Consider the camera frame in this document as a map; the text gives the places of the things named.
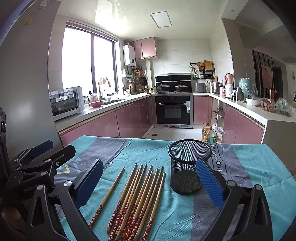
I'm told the bamboo chopstick red floral end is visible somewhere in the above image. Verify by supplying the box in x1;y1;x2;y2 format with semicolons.
115;165;146;240
133;166;164;240
121;165;152;238
130;168;160;240
141;172;166;241
115;164;143;237
106;164;137;232
124;183;151;240
89;167;125;228
108;165;142;240

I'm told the kitchen window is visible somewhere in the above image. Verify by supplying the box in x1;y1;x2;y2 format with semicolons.
61;21;119;95

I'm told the black mesh pen cup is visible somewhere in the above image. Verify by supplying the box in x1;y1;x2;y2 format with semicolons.
168;139;212;195

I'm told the white microwave oven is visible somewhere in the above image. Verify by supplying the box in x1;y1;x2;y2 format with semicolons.
50;86;84;121

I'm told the yellow cooking oil bottle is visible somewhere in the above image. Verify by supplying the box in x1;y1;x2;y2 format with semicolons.
201;123;212;142

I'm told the red bowl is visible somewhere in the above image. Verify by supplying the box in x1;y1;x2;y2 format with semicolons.
89;100;103;108

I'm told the teal grey tablecloth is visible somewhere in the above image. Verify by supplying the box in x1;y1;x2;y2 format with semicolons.
52;135;296;241

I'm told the black built-in oven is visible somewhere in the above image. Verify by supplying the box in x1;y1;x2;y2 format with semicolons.
154;93;193;128

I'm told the steel stock pot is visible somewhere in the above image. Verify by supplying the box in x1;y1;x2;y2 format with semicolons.
211;82;223;94

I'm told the green rounded appliance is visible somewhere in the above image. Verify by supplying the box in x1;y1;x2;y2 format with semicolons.
239;78;259;99

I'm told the pink thermos kettle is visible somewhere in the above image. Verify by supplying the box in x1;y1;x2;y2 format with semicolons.
225;73;234;94

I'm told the black range hood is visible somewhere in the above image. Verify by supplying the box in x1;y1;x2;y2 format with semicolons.
156;73;192;93

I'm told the white water heater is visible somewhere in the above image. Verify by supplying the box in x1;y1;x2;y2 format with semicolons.
123;44;136;67

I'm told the grey refrigerator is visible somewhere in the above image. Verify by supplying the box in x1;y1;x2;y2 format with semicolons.
1;1;61;159

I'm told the ceiling light panel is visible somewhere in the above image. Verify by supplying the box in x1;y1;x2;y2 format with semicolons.
150;11;172;28

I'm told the black wall spice rack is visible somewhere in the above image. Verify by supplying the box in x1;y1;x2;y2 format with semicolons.
189;60;215;80

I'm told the pink wall cabinet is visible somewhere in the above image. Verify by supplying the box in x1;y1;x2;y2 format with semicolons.
129;37;158;60

